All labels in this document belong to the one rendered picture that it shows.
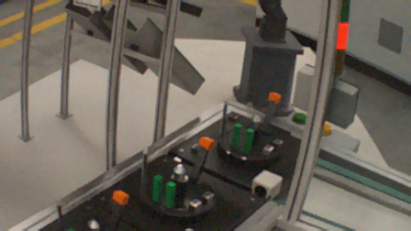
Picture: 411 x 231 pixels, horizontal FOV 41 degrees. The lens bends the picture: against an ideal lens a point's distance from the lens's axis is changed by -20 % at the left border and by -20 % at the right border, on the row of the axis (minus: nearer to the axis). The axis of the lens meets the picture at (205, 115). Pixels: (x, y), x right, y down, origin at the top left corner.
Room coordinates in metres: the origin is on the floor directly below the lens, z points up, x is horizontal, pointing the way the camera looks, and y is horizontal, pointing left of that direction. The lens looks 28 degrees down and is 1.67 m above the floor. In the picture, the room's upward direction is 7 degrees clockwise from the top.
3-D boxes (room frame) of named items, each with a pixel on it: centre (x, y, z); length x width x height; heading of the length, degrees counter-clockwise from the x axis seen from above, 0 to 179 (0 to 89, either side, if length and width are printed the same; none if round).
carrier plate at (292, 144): (1.19, -0.10, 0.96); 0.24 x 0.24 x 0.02; 59
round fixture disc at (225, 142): (1.19, -0.10, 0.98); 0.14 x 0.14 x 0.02
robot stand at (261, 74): (1.63, -0.15, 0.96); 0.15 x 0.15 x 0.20; 13
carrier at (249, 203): (0.97, 0.03, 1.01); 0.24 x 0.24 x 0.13; 59
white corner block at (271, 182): (1.06, -0.13, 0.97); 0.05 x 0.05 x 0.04; 59
